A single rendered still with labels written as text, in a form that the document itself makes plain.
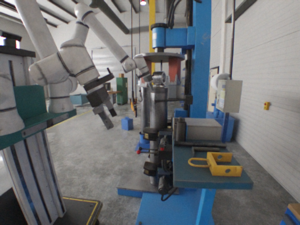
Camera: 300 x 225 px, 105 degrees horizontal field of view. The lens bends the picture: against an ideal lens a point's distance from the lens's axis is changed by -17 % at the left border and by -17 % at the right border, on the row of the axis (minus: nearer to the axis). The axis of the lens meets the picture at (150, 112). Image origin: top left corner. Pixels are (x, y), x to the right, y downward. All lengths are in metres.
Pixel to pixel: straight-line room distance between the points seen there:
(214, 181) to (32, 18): 1.11
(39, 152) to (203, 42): 1.80
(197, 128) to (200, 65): 0.69
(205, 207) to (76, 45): 1.02
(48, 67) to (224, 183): 0.92
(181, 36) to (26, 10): 1.32
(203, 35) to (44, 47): 1.39
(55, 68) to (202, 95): 1.36
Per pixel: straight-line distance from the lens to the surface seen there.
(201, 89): 1.58
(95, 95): 0.53
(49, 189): 1.53
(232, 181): 0.84
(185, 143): 1.08
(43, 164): 1.39
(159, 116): 1.59
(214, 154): 0.95
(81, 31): 1.37
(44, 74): 0.58
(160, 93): 1.55
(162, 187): 1.51
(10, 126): 0.85
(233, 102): 1.91
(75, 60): 0.56
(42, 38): 0.75
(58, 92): 1.16
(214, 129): 1.25
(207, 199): 0.93
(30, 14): 0.79
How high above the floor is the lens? 1.55
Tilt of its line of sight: 13 degrees down
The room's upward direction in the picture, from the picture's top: straight up
